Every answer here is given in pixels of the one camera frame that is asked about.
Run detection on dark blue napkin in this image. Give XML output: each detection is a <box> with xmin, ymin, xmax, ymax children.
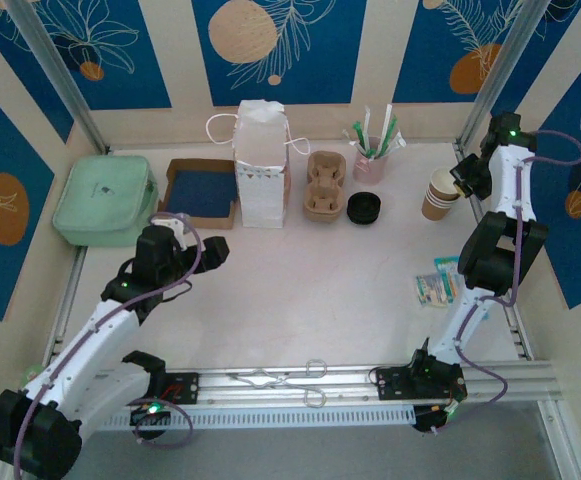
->
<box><xmin>167</xmin><ymin>169</ymin><xmax>236</xmax><ymax>219</ymax></box>

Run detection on white paper gift bag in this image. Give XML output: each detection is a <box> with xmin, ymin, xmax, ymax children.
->
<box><xmin>205</xmin><ymin>98</ymin><xmax>311</xmax><ymax>230</ymax></box>

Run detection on brown pulp cup carrier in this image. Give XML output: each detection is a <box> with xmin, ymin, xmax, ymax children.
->
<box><xmin>305</xmin><ymin>151</ymin><xmax>347</xmax><ymax>216</ymax></box>

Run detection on stack of brown paper cups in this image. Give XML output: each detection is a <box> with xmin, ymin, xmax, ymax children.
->
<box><xmin>422</xmin><ymin>184</ymin><xmax>459</xmax><ymax>221</ymax></box>

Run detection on white paper-wrapped straw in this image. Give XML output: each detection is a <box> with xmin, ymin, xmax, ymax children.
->
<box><xmin>342</xmin><ymin>128</ymin><xmax>366</xmax><ymax>154</ymax></box>
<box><xmin>361</xmin><ymin>104</ymin><xmax>374</xmax><ymax>151</ymax></box>
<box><xmin>377</xmin><ymin>103</ymin><xmax>395</xmax><ymax>154</ymax></box>
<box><xmin>383</xmin><ymin>132</ymin><xmax>408</xmax><ymax>159</ymax></box>

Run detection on mint green lunch bag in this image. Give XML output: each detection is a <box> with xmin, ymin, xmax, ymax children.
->
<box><xmin>52</xmin><ymin>154</ymin><xmax>160</xmax><ymax>249</ymax></box>

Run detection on teal printed packet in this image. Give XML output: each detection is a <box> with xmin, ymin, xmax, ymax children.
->
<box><xmin>433</xmin><ymin>256</ymin><xmax>461</xmax><ymax>304</ymax></box>

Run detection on green plastic stirrer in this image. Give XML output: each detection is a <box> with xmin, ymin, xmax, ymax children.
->
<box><xmin>382</xmin><ymin>113</ymin><xmax>401</xmax><ymax>151</ymax></box>
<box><xmin>352</xmin><ymin>121</ymin><xmax>374</xmax><ymax>157</ymax></box>

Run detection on brown cardboard tray box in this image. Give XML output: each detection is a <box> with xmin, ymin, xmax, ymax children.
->
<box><xmin>157</xmin><ymin>158</ymin><xmax>237</xmax><ymax>231</ymax></box>

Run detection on pink straw holder cup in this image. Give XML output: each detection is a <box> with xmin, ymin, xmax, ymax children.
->
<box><xmin>353</xmin><ymin>147</ymin><xmax>389</xmax><ymax>185</ymax></box>

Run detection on stack of black cup lids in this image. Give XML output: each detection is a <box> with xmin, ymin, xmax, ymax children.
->
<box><xmin>347</xmin><ymin>199</ymin><xmax>382</xmax><ymax>226</ymax></box>

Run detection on metal scissors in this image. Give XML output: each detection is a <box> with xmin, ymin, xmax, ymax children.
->
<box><xmin>226</xmin><ymin>368</ymin><xmax>307</xmax><ymax>390</ymax></box>

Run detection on silver S-shaped hook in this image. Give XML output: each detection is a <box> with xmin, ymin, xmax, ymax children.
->
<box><xmin>303</xmin><ymin>358</ymin><xmax>327</xmax><ymax>407</ymax></box>

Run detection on black controller board with LED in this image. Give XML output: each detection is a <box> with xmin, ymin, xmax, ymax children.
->
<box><xmin>412</xmin><ymin>402</ymin><xmax>464</xmax><ymax>435</ymax></box>
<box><xmin>129</xmin><ymin>399</ymin><xmax>172</xmax><ymax>441</ymax></box>

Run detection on aluminium frame post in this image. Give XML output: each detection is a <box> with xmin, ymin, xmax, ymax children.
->
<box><xmin>7</xmin><ymin>0</ymin><xmax>110</xmax><ymax>154</ymax></box>
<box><xmin>457</xmin><ymin>0</ymin><xmax>554</xmax><ymax>147</ymax></box>

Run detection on white slotted cable duct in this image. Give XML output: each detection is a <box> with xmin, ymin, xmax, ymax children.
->
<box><xmin>104</xmin><ymin>405</ymin><xmax>416</xmax><ymax>431</ymax></box>

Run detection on long aluminium base rail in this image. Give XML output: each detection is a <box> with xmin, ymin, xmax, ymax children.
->
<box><xmin>94</xmin><ymin>359</ymin><xmax>564</xmax><ymax>409</ymax></box>

